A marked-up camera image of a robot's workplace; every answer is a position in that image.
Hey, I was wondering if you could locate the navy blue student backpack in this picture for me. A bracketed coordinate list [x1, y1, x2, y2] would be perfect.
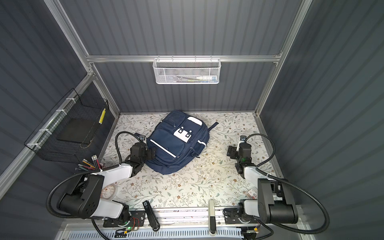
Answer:
[146, 110, 219, 175]

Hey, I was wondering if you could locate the white wire mesh basket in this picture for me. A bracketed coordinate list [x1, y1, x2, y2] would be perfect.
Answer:
[153, 57, 222, 85]

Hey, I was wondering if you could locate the black wire wall basket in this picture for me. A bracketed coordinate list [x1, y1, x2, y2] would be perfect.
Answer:
[24, 89, 109, 164]

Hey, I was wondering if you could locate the white glue tube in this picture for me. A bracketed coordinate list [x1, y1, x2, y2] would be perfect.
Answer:
[197, 76, 217, 83]

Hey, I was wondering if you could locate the black notebook in basket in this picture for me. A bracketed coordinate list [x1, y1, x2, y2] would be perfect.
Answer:
[57, 119, 98, 145]

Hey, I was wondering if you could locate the clear tape roll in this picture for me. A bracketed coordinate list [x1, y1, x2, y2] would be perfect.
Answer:
[101, 184, 118, 200]

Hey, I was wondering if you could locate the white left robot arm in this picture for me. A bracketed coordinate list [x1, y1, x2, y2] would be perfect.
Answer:
[57, 142, 156, 222]

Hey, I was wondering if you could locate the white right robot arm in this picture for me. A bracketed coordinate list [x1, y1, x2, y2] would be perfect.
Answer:
[227, 142, 299, 224]

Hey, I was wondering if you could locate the white black handheld tool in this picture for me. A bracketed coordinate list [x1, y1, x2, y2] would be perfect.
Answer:
[208, 200, 217, 236]

